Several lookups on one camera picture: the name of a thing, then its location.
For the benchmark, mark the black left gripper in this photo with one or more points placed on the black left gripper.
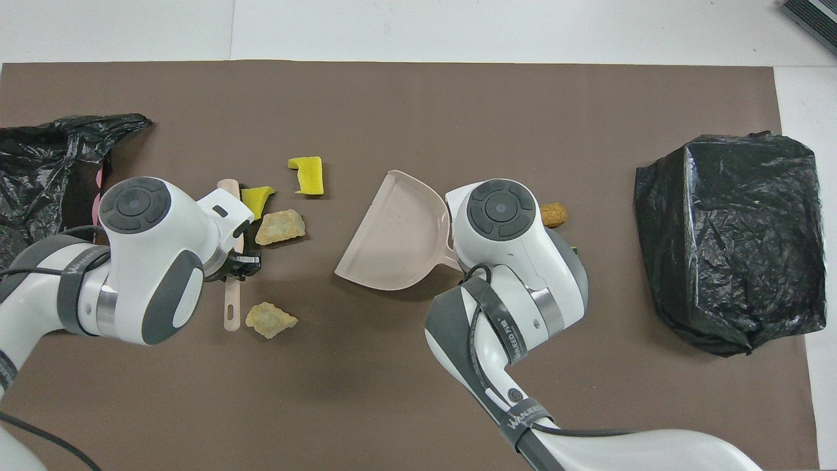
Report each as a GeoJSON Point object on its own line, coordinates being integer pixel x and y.
{"type": "Point", "coordinates": [225, 268]}

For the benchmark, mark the bulky greyish foam lump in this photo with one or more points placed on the bulky greyish foam lump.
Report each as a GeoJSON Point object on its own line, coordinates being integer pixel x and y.
{"type": "Point", "coordinates": [280, 227]}

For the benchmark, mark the beige hand brush black bristles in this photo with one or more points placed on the beige hand brush black bristles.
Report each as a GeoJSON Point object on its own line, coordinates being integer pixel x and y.
{"type": "Point", "coordinates": [232, 307]}

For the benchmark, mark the yellowish foam lump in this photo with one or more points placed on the yellowish foam lump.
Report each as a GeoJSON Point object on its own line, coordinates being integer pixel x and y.
{"type": "Point", "coordinates": [269, 319]}

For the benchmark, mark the small yellow sponge piece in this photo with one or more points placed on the small yellow sponge piece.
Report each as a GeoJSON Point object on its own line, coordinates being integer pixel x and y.
{"type": "Point", "coordinates": [256, 197]}

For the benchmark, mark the large notched yellow sponge piece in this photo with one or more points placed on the large notched yellow sponge piece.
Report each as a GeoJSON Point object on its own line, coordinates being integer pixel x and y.
{"type": "Point", "coordinates": [310, 176]}

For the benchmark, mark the beige plastic dustpan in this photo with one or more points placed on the beige plastic dustpan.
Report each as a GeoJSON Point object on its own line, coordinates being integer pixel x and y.
{"type": "Point", "coordinates": [392, 242]}

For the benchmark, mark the orange brown bread shaped lump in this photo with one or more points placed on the orange brown bread shaped lump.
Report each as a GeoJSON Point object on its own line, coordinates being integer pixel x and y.
{"type": "Point", "coordinates": [554, 214]}

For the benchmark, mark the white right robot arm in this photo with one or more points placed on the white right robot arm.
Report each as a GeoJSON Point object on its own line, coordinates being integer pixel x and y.
{"type": "Point", "coordinates": [516, 261]}

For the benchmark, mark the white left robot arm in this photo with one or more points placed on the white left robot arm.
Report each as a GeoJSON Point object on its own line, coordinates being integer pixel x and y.
{"type": "Point", "coordinates": [150, 261]}

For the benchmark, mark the black bag lined pink bin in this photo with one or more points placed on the black bag lined pink bin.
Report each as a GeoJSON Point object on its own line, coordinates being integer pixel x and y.
{"type": "Point", "coordinates": [33, 170]}

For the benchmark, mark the brown paper table mat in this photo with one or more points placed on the brown paper table mat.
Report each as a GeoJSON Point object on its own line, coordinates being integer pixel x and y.
{"type": "Point", "coordinates": [392, 98]}

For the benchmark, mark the dark ribbed grille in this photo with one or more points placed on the dark ribbed grille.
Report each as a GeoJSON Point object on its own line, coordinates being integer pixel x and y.
{"type": "Point", "coordinates": [814, 16]}

